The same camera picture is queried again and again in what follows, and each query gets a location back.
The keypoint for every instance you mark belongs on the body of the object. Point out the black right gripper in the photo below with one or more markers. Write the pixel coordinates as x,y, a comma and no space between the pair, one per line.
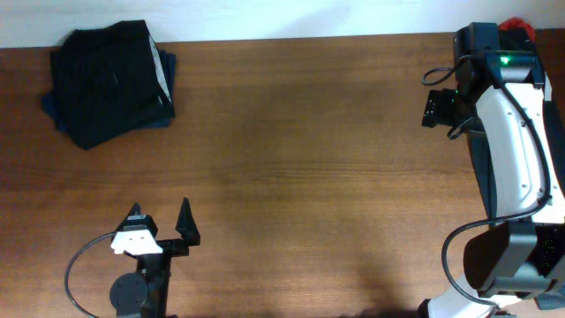
438,108

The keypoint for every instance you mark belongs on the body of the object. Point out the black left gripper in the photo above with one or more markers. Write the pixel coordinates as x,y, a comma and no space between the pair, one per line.
186,227

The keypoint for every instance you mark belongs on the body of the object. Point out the dark green shorts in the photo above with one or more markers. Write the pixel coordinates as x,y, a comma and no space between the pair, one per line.
109,81

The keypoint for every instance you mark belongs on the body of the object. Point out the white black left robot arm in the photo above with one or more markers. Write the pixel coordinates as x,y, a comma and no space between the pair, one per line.
144,292

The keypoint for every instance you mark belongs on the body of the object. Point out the red garment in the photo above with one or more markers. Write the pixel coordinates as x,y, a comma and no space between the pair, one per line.
519,23

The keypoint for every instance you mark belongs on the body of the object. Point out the folded navy blue garment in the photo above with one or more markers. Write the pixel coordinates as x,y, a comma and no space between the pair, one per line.
169,62

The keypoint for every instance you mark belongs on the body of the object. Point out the black garment pile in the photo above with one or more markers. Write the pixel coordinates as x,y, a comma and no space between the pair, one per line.
481,168

